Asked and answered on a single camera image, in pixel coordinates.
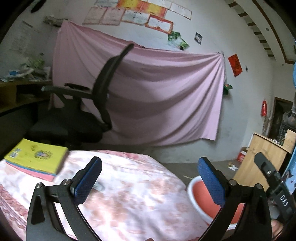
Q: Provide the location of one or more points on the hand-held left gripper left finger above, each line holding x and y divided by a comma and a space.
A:
87, 182

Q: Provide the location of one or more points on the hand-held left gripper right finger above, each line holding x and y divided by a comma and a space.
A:
212, 183

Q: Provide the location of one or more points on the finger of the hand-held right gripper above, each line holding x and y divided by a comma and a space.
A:
266, 165

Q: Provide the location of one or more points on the pink white plastic basin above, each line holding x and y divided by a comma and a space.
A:
201, 197

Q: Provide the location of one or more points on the person's right hand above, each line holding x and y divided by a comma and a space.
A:
277, 228

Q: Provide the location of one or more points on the light wooden cabinet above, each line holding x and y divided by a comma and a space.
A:
254, 157

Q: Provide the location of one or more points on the floor paper scraps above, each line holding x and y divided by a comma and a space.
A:
232, 166

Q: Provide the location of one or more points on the small red box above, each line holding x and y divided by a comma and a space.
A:
241, 156

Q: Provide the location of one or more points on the blue printed poster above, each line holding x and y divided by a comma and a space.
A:
290, 175

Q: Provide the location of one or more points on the pink floral tablecloth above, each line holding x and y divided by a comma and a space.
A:
129, 197

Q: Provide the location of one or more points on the dark framed cabinet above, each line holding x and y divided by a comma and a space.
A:
281, 120

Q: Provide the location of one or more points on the stack of three books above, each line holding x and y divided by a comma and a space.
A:
37, 154

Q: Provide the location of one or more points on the pink book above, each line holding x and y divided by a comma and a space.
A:
30, 172

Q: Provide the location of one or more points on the black office chair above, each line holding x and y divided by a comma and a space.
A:
101, 88

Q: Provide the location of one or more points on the pink hanging curtain cloth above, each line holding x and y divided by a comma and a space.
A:
161, 92

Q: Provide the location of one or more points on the wooden side desk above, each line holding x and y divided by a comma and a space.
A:
13, 92

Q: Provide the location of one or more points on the pile of papers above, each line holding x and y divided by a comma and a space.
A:
25, 69

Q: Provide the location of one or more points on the red hanging wall tag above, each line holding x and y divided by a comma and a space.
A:
263, 107

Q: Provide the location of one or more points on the green wall ornament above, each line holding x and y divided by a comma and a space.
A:
227, 89

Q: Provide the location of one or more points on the red wall paper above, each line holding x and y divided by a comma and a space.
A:
235, 64

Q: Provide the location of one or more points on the small wall photo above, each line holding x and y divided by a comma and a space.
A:
198, 38

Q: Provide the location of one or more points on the green wall poster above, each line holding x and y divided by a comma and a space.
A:
178, 40

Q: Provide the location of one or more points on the white wall sheet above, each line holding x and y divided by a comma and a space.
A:
24, 38

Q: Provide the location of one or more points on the row of wall certificates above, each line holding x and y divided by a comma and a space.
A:
138, 11

